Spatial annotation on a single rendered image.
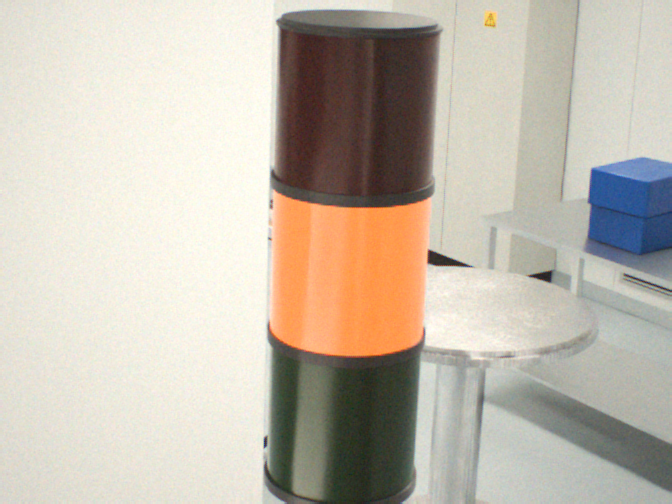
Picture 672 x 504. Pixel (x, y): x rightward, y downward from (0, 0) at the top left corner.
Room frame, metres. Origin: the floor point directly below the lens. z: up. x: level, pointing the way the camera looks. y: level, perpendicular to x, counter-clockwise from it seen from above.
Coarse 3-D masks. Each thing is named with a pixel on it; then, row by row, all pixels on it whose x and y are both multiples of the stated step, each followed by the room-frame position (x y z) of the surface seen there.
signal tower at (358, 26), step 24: (288, 24) 0.37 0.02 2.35; (312, 24) 0.36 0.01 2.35; (336, 24) 0.36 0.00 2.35; (360, 24) 0.36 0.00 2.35; (384, 24) 0.37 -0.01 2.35; (408, 24) 0.37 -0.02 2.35; (432, 24) 0.37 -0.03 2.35; (288, 192) 0.36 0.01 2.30; (312, 192) 0.36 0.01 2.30; (408, 192) 0.36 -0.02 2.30; (432, 192) 0.37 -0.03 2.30; (312, 360) 0.36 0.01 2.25; (336, 360) 0.35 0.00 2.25; (360, 360) 0.35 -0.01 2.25; (384, 360) 0.36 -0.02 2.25; (264, 480) 0.37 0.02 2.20
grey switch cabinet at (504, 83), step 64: (448, 0) 7.63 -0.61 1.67; (512, 0) 7.20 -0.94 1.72; (576, 0) 7.33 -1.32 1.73; (448, 64) 7.61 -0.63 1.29; (512, 64) 7.17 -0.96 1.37; (448, 128) 7.58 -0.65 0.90; (512, 128) 7.14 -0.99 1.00; (448, 192) 7.55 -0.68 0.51; (512, 192) 7.11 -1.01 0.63; (448, 256) 7.52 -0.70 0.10; (512, 256) 7.12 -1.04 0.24
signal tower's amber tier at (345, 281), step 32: (288, 224) 0.36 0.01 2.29; (320, 224) 0.36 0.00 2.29; (352, 224) 0.36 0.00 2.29; (384, 224) 0.36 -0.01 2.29; (416, 224) 0.36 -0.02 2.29; (288, 256) 0.36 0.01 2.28; (320, 256) 0.36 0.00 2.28; (352, 256) 0.36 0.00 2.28; (384, 256) 0.36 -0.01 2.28; (416, 256) 0.37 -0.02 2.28; (288, 288) 0.36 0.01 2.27; (320, 288) 0.36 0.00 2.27; (352, 288) 0.36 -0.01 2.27; (384, 288) 0.36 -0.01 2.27; (416, 288) 0.37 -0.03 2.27; (288, 320) 0.36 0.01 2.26; (320, 320) 0.36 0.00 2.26; (352, 320) 0.35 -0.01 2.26; (384, 320) 0.36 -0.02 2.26; (416, 320) 0.37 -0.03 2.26; (320, 352) 0.36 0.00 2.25; (352, 352) 0.36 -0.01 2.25; (384, 352) 0.36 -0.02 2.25
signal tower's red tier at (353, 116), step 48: (288, 48) 0.37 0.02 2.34; (336, 48) 0.36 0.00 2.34; (384, 48) 0.36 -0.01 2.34; (432, 48) 0.37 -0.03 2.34; (288, 96) 0.37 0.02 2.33; (336, 96) 0.36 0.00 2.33; (384, 96) 0.36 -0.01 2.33; (432, 96) 0.37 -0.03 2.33; (288, 144) 0.36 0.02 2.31; (336, 144) 0.36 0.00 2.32; (384, 144) 0.36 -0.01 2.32; (432, 144) 0.37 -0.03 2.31; (336, 192) 0.36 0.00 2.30; (384, 192) 0.36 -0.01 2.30
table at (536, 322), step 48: (432, 288) 4.39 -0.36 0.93; (480, 288) 4.42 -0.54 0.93; (528, 288) 4.44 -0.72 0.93; (432, 336) 3.90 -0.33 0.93; (480, 336) 3.91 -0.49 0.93; (528, 336) 3.93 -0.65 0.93; (576, 336) 3.95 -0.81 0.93; (480, 384) 4.17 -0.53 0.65; (432, 432) 4.21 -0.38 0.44; (480, 432) 4.20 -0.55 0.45; (432, 480) 4.18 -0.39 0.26
